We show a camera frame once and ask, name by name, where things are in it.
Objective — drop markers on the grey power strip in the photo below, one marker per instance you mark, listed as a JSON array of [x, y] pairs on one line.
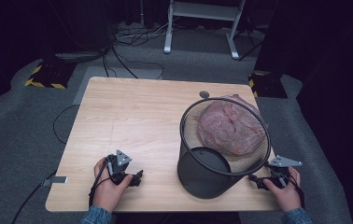
[[78, 56]]

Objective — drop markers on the grey round table grommet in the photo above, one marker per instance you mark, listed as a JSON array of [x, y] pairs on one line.
[[204, 94]]

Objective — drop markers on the pink plastic bag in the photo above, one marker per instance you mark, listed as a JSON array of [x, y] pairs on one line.
[[230, 130]]

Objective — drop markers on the yellow black striped base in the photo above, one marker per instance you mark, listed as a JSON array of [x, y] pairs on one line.
[[48, 74], [266, 84]]

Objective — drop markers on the person's right hand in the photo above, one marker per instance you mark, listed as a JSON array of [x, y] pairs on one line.
[[288, 196]]

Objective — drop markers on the grey metal table bracket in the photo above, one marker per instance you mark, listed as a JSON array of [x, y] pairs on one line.
[[56, 180]]

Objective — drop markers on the black stand leg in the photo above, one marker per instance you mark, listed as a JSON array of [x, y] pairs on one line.
[[251, 49]]

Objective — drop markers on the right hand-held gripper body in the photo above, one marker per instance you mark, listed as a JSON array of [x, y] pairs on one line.
[[280, 174]]

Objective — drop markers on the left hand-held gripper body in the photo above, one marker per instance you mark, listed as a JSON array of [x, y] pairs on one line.
[[120, 169]]

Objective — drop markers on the white metal stand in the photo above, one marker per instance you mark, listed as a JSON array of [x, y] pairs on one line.
[[202, 11]]

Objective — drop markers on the person's left hand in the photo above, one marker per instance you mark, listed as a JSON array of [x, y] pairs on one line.
[[110, 194]]

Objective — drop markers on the black mesh wastebasket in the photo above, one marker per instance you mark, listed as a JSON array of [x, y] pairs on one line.
[[202, 174]]

